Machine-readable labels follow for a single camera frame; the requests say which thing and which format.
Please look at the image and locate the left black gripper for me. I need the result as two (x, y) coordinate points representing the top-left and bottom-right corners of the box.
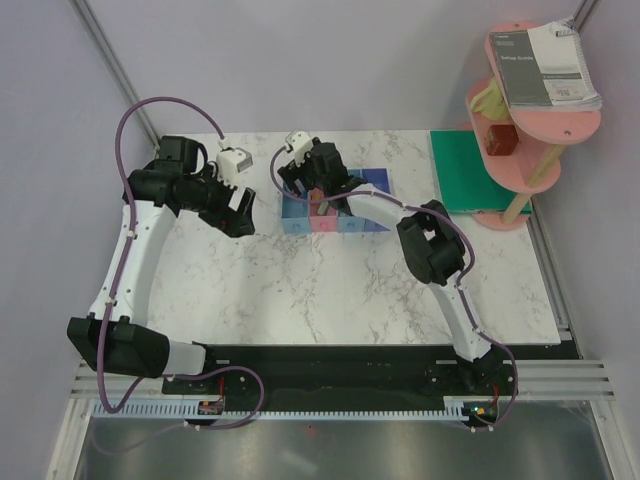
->
(181, 164), (255, 238)

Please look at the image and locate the light blue bin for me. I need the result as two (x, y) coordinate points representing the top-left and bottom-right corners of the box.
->
(281, 196), (311, 235)

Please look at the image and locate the pink bin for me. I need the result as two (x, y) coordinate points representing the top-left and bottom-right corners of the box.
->
(309, 188), (337, 233)

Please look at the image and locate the purple bin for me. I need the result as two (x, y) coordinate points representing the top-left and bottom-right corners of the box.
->
(361, 168), (391, 233)

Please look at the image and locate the medium blue bin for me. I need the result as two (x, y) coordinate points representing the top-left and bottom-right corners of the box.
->
(337, 169), (369, 235)

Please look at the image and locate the clear jar of clips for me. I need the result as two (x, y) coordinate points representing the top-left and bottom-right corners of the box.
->
(294, 180), (306, 196)

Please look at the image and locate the green highlighter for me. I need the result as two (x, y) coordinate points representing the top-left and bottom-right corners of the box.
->
(317, 202), (330, 216)

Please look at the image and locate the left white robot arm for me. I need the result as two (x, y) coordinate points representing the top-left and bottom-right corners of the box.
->
(67, 136), (255, 393)

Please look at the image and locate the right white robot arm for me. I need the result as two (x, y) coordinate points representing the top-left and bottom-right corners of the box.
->
(270, 131), (513, 394)

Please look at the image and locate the green cutting mat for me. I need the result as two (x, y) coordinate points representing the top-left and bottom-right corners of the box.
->
(429, 130), (516, 214)

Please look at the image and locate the brown box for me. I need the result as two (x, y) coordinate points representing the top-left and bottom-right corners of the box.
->
(484, 124), (519, 156)

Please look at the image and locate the pink tiered shelf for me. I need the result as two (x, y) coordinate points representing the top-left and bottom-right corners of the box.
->
(465, 39), (601, 231)

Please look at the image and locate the setup guide booklet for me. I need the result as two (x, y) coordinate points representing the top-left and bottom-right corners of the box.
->
(489, 30), (552, 109)

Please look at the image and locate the spiral notebook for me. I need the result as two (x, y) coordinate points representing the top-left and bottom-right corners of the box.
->
(527, 17), (603, 112)

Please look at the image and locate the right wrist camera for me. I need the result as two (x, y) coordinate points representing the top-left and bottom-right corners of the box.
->
(284, 130), (313, 166)

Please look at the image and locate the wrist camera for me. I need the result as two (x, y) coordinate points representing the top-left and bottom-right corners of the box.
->
(284, 130), (313, 166)
(215, 140), (253, 187)

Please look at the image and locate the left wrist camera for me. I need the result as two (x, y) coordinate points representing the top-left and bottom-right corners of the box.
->
(215, 140), (253, 187)

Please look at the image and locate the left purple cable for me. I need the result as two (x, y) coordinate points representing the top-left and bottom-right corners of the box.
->
(92, 95), (266, 455)

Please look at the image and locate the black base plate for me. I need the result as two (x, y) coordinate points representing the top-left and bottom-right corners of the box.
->
(161, 345), (517, 409)

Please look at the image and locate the aluminium rail frame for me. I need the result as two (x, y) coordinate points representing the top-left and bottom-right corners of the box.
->
(47, 357), (617, 480)

